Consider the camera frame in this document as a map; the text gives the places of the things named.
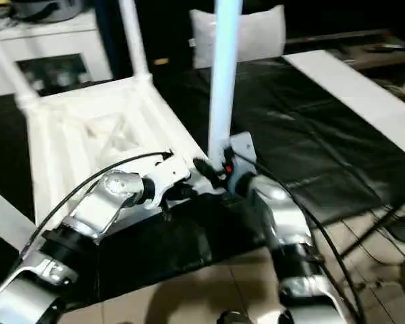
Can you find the white plastic table top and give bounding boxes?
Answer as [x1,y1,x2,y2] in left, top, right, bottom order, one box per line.
[23,73,220,227]

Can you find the black cabinet with gold label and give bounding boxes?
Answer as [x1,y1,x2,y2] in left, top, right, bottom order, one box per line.
[98,0,405,75]

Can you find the grey cushion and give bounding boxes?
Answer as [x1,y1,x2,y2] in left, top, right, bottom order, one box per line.
[189,5,286,69]

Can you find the white flat board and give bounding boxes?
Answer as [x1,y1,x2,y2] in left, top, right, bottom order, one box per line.
[283,50,405,163]

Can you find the black stand leg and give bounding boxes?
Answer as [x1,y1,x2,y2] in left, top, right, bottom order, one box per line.
[337,202,405,261]

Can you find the white glass-door cabinet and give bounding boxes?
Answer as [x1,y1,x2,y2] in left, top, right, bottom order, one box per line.
[0,10,114,99]

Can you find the dark round appliance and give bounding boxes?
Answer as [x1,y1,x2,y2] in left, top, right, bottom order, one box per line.
[0,0,88,24]

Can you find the floor cable bundle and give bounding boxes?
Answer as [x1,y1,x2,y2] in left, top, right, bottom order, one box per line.
[351,196,405,298]

